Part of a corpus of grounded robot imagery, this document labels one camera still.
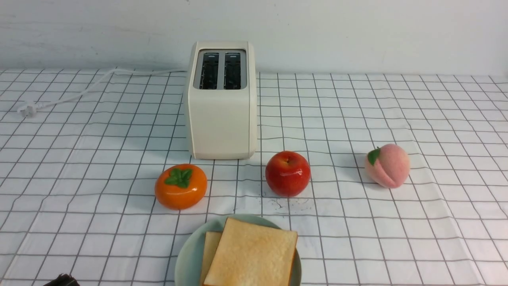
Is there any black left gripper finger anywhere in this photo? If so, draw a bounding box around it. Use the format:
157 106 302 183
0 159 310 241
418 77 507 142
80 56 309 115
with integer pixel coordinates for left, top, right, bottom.
43 274 80 286

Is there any red apple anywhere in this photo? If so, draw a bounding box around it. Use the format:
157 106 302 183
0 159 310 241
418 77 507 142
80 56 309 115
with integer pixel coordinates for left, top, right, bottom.
265 151 312 197

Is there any cream white toaster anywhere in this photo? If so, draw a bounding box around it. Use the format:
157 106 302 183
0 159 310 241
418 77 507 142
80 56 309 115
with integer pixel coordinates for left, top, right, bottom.
183 41 258 160

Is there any white power cord with plug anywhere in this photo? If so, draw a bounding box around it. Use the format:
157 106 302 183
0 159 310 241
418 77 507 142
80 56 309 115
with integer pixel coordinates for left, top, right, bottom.
17 68 188 118

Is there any orange persimmon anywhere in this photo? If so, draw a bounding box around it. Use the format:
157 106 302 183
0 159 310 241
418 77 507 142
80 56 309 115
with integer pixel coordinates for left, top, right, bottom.
154 164 208 210

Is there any light green plate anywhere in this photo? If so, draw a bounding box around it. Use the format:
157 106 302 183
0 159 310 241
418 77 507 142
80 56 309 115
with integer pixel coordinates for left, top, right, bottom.
175 214 302 286

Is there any white checkered tablecloth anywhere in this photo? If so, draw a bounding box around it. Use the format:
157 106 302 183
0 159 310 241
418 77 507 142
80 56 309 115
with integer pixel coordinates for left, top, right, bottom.
0 69 508 286

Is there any toast slice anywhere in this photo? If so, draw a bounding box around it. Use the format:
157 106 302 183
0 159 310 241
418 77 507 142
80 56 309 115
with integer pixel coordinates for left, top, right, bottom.
199 232 222 286
202 217 298 286

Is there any pink peach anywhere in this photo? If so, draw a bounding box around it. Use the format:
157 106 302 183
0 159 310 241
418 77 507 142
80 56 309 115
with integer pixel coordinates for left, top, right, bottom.
365 144 410 189

